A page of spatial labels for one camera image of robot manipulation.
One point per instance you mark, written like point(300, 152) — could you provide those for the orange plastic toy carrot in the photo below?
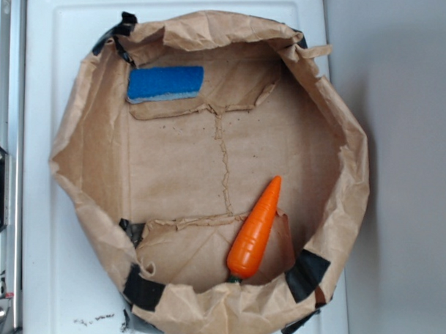
point(247, 251)

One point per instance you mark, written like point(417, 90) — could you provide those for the brown paper bag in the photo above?
point(161, 189)

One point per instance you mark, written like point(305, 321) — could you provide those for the blue sponge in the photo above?
point(164, 83)

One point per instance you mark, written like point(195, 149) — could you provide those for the white plastic tray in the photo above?
point(65, 288)

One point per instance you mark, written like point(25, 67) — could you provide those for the aluminium frame rail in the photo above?
point(13, 15)

